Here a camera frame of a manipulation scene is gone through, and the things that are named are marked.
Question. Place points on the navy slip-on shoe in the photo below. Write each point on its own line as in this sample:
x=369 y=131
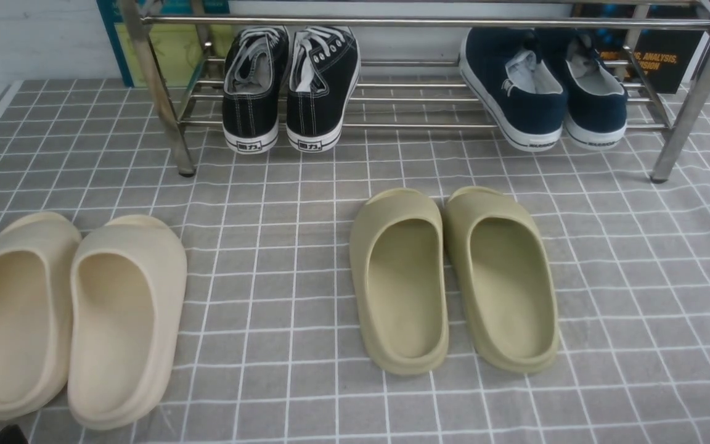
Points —
x=507 y=72
x=596 y=117

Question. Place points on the steel shoe rack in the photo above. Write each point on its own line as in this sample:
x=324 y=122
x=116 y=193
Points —
x=199 y=103

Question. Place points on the left olive foam slipper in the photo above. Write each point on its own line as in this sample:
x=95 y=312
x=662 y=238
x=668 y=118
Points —
x=396 y=258

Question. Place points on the olive foam slipper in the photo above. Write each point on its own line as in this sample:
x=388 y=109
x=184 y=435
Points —
x=503 y=272
x=396 y=258

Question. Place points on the right olive foam slipper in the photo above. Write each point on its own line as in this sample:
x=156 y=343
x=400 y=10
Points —
x=503 y=272

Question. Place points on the right black canvas sneaker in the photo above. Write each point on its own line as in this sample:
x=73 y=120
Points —
x=325 y=68

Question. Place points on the black canvas sneaker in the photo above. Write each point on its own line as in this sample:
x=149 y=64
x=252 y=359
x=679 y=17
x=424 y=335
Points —
x=254 y=72
x=325 y=68

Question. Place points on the left black canvas sneaker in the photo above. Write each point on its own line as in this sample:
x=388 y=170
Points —
x=254 y=72

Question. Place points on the right cream foam slipper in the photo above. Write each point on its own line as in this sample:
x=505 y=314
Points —
x=128 y=285

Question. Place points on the cream foam slipper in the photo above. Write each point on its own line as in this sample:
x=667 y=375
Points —
x=128 y=285
x=35 y=311

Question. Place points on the grey checkered cloth mat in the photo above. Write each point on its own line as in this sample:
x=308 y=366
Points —
x=269 y=348

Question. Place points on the left cream foam slipper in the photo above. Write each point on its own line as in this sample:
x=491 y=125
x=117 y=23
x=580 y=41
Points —
x=35 y=311

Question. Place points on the black image processing book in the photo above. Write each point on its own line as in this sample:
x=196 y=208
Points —
x=663 y=55

